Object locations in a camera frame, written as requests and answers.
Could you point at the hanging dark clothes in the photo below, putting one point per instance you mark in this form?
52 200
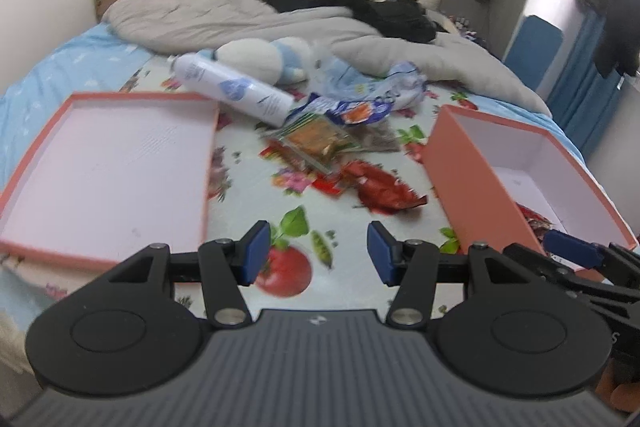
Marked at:
620 17

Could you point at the grey snack packet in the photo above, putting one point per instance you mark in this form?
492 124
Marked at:
377 139

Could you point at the fruit printed bed sheet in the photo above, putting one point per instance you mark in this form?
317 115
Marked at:
320 212

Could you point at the person's right hand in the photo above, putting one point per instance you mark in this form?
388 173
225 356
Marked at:
622 397

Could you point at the red foil snack packet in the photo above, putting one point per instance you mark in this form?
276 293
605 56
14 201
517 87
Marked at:
385 187

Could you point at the blue snack packet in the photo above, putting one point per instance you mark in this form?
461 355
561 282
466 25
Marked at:
350 111

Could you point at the blue chair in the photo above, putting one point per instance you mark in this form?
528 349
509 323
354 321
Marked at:
532 47

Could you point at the dark red patterned snack packet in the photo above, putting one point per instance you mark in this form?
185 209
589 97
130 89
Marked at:
542 219

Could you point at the crumpled blue printed plastic bag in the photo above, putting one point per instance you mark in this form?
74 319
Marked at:
380 82

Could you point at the pink cardboard box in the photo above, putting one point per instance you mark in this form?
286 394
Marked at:
470 177

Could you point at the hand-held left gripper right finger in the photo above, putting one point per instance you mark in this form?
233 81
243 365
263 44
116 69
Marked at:
382 254

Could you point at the pink box lid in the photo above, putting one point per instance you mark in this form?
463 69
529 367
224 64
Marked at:
110 172

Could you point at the row of small bottles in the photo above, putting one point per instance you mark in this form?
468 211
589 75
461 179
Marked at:
460 26

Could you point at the white and blue plush toy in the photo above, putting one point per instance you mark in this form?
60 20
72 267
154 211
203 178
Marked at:
255 57

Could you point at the grey duvet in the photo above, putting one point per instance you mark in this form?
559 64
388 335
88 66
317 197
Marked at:
200 17

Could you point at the white spray bottle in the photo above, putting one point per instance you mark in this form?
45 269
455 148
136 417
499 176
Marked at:
225 87

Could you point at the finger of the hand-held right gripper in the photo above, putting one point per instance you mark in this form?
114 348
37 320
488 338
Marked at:
575 284
570 248

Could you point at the red and yellow snack packet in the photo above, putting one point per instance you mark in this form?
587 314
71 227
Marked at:
325 184

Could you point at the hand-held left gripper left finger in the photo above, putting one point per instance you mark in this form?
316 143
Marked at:
254 252

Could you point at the clear packet of brown snack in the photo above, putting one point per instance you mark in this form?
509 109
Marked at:
315 142

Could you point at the blue curtain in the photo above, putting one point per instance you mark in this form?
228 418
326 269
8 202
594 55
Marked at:
585 97

